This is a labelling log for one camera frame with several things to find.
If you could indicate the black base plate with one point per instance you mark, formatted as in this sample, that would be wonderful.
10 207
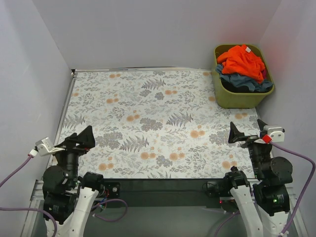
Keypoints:
216 189
110 190

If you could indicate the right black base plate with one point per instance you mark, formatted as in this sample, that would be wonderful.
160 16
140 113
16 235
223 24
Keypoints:
216 189

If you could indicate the grey-blue t-shirt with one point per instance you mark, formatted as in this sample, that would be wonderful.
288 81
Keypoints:
239 80

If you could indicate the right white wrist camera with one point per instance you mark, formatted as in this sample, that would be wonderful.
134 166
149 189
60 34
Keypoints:
271 133

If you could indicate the floral patterned table mat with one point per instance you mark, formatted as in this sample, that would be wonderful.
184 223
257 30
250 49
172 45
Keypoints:
156 124

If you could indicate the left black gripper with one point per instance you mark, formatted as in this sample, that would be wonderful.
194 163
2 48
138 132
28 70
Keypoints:
73 144

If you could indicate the orange t-shirt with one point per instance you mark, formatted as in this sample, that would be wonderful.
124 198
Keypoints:
241 60

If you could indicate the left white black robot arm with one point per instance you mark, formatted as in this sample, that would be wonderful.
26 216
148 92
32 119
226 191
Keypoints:
68 198

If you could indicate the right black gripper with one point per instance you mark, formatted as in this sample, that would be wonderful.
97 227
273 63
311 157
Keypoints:
250 138

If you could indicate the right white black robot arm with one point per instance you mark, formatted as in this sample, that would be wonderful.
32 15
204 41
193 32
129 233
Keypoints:
264 207

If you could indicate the olive green plastic bin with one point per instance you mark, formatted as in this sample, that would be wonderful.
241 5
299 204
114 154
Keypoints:
227 99

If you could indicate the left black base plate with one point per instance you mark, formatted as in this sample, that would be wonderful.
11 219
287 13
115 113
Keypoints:
110 190

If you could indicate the pink t-shirt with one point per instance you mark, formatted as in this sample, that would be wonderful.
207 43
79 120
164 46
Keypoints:
264 74

